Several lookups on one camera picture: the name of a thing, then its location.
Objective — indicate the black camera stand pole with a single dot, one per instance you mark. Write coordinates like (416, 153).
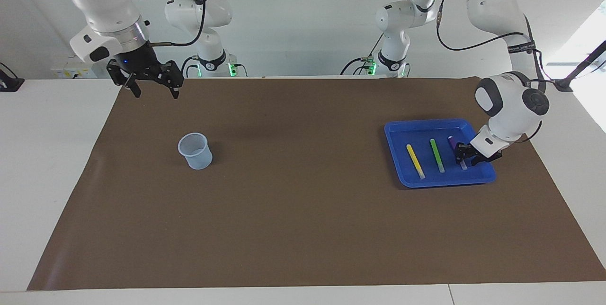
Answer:
(563, 85)

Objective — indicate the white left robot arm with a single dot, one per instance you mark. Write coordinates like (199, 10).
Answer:
(511, 101)

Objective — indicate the yellow pen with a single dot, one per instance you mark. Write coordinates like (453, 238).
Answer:
(415, 160)

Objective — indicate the white wall socket box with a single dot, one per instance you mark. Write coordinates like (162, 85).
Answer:
(66, 72)

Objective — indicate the green lit base connector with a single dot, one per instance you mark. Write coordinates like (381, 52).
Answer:
(372, 66)
(232, 69)

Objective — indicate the blue plastic tray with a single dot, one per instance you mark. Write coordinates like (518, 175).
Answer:
(402, 134)

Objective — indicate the translucent plastic cup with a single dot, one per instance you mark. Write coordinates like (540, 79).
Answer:
(199, 158)

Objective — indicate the brown table mat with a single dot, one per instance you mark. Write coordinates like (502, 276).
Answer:
(303, 229)

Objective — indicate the green pen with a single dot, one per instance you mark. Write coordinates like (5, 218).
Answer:
(437, 155)

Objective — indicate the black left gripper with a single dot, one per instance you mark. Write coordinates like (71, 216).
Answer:
(473, 152)

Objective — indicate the purple pen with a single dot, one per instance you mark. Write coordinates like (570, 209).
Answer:
(451, 140)

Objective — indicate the small black table clamp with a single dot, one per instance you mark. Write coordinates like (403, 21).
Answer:
(9, 85)

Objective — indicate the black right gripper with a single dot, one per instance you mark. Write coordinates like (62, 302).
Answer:
(138, 61)

